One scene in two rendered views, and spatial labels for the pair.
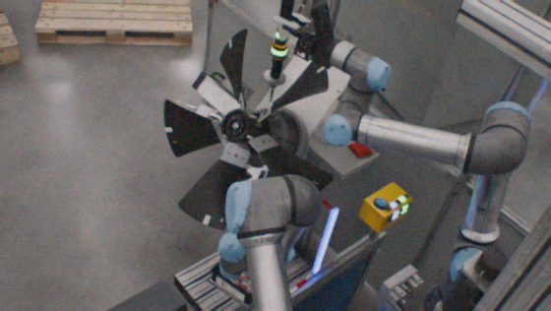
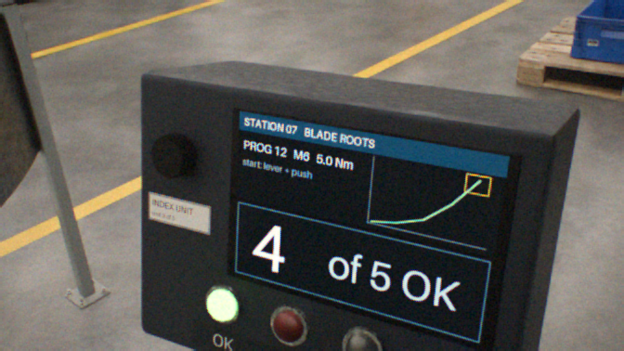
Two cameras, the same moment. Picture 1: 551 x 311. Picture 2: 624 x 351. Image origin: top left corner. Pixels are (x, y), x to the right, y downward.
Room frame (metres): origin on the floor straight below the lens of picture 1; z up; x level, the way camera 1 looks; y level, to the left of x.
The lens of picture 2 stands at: (0.51, -0.11, 1.40)
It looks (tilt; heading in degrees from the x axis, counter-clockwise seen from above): 29 degrees down; 77
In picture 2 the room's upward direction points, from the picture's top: 3 degrees counter-clockwise
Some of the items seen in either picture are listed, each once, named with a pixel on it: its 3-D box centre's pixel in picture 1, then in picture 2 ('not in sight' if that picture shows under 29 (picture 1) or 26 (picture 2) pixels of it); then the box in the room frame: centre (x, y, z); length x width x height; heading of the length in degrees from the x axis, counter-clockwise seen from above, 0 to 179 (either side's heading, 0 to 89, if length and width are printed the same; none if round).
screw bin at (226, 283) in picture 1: (249, 268); not in sight; (1.12, 0.03, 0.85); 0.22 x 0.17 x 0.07; 153
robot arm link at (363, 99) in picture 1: (355, 102); not in sight; (1.21, -0.18, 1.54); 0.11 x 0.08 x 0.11; 163
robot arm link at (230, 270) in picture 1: (238, 259); not in sight; (0.97, 0.06, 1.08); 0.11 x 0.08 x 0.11; 116
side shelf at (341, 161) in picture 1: (333, 143); not in sight; (1.86, -0.22, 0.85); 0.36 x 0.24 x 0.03; 48
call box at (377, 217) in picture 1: (385, 208); not in sight; (1.36, -0.41, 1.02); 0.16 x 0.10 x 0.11; 138
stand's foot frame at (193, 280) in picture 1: (249, 281); not in sight; (1.61, 0.03, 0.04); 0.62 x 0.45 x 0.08; 138
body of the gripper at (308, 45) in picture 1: (318, 44); not in sight; (1.31, -0.05, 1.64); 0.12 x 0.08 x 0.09; 58
